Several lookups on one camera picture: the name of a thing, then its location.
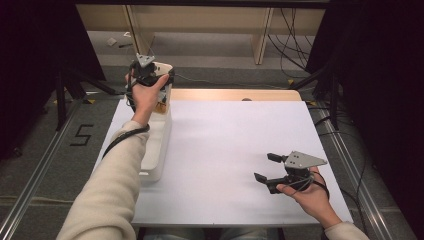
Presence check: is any white table mat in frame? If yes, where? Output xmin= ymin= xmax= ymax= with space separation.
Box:
xmin=93 ymin=99 xmax=354 ymax=229

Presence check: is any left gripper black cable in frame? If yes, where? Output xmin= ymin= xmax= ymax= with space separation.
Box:
xmin=101 ymin=61 xmax=151 ymax=160

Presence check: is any white long plastic bin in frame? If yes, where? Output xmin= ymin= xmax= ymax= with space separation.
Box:
xmin=128 ymin=96 xmax=173 ymax=183

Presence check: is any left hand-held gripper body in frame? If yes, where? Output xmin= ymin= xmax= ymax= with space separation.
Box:
xmin=129 ymin=52 xmax=162 ymax=88

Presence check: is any black metal stand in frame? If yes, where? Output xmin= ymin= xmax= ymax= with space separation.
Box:
xmin=54 ymin=64 xmax=126 ymax=132
xmin=289 ymin=61 xmax=342 ymax=132

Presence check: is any wooden table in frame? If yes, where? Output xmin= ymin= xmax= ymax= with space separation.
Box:
xmin=168 ymin=87 xmax=303 ymax=102

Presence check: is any black cable bundle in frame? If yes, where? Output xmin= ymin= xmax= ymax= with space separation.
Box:
xmin=267 ymin=7 xmax=318 ymax=80

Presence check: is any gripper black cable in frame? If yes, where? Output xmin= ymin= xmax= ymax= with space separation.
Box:
xmin=287 ymin=170 xmax=332 ymax=202
xmin=101 ymin=61 xmax=151 ymax=160

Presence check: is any aluminium floor rail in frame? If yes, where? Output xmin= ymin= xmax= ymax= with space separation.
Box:
xmin=0 ymin=99 xmax=85 ymax=240
xmin=313 ymin=101 xmax=392 ymax=240

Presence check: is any black curtain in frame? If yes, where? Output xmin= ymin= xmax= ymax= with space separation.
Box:
xmin=0 ymin=0 xmax=107 ymax=163
xmin=304 ymin=0 xmax=424 ymax=240

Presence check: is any person's right hand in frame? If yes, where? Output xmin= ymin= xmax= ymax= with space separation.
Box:
xmin=275 ymin=166 xmax=343 ymax=230

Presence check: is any beige wooden shelf unit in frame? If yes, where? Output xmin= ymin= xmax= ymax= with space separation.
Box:
xmin=75 ymin=3 xmax=327 ymax=66

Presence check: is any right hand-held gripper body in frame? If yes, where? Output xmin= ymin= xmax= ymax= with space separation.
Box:
xmin=282 ymin=150 xmax=329 ymax=193

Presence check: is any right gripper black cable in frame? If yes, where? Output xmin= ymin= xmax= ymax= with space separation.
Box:
xmin=287 ymin=170 xmax=332 ymax=202

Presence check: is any person's left hand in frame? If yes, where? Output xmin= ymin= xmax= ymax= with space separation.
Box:
xmin=125 ymin=73 xmax=171 ymax=127

